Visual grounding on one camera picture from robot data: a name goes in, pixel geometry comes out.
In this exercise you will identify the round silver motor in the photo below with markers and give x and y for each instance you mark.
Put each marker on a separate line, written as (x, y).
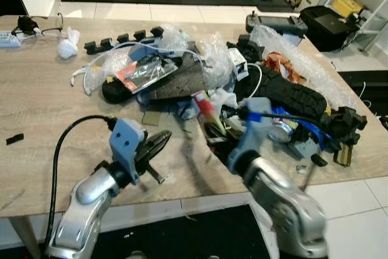
(280, 131)

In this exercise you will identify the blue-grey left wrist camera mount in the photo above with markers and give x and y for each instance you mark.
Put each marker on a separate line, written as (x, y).
(125, 141)

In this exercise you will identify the clear crumpled plastic bag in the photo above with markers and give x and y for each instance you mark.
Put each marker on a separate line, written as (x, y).
(215, 53)

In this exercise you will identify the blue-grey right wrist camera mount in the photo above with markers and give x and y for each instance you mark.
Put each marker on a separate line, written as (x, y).
(257, 122)

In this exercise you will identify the small black flat piece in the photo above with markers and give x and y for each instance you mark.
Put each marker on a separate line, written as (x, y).
(14, 139)

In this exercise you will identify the brown cardboard scrap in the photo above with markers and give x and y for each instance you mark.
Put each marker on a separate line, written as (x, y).
(151, 117)

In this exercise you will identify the clear bag with red-black packet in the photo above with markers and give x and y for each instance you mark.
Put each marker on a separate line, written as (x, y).
(145, 72)

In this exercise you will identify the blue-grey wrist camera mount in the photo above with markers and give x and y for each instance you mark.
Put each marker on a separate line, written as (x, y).
(257, 122)
(125, 141)

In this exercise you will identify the white crumpled tissue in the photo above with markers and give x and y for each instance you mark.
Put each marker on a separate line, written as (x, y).
(68, 47)

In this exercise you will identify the black carry case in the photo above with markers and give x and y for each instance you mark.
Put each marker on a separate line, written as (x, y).
(330, 28)

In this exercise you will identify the yellow box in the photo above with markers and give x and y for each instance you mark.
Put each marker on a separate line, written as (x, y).
(347, 6)

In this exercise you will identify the black power adapter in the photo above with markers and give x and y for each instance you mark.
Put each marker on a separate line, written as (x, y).
(25, 24)

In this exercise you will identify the black boot with lugged sole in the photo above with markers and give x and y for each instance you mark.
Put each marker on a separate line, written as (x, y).
(291, 92)

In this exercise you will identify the white crumpled paper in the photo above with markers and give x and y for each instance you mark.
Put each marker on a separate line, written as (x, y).
(224, 98)

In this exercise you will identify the white power strip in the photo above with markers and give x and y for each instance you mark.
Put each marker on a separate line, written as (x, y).
(7, 39)

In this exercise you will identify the orange crumpled mesh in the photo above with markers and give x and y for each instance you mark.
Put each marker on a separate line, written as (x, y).
(282, 65)

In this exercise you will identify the black shoe with grey sole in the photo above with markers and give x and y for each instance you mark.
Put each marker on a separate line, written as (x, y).
(176, 83)

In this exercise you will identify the black notched foam strip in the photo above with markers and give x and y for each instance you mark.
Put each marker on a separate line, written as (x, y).
(115, 42)

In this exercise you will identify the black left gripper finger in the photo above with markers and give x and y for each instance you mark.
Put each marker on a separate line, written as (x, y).
(156, 139)
(159, 150)

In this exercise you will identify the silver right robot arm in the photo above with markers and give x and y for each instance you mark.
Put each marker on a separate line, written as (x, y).
(291, 210)

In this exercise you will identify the black knob clamp with brass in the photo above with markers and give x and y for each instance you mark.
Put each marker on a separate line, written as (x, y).
(347, 124)

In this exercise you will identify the grey remote controller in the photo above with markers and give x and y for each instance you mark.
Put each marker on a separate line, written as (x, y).
(276, 23)

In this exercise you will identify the clear bubble wrap sheet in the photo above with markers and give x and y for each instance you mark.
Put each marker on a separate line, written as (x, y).
(315, 68)

